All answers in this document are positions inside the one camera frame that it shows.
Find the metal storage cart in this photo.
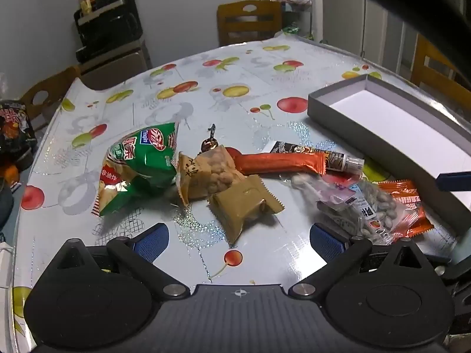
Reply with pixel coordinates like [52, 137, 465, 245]
[281, 0, 315, 41]

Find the tan peanut packet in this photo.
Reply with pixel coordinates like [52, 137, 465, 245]
[176, 145, 245, 207]

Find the small tan snack packet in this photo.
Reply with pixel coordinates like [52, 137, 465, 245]
[208, 174, 286, 247]

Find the grey cardboard box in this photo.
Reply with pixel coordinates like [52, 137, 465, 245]
[307, 74, 471, 243]

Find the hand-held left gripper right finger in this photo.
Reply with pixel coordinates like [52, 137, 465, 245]
[289, 224, 440, 298]

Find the brown foil chocolate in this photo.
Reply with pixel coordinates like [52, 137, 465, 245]
[199, 123, 221, 153]

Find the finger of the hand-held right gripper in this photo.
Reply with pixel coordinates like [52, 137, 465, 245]
[436, 171, 471, 192]

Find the white candy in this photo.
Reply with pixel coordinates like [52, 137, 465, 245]
[291, 173, 324, 199]

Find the clear nut packet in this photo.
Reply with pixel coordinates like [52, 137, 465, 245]
[316, 172, 402, 245]

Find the long orange snack packet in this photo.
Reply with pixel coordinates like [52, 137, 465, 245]
[224, 147, 328, 176]

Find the brown candy tube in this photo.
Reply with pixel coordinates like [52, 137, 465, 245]
[263, 140, 365, 173]

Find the green chip bag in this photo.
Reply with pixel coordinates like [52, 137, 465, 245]
[92, 122, 181, 217]

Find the black coffee machine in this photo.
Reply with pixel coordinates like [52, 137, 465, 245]
[74, 0, 144, 63]

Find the wooden chair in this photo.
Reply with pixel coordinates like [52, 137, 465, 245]
[217, 0, 283, 46]
[20, 66, 82, 133]
[410, 39, 471, 92]

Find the black noodle packet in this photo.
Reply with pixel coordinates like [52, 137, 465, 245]
[0, 100, 37, 155]

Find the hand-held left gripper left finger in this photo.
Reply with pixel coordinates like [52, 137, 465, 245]
[40, 224, 190, 299]

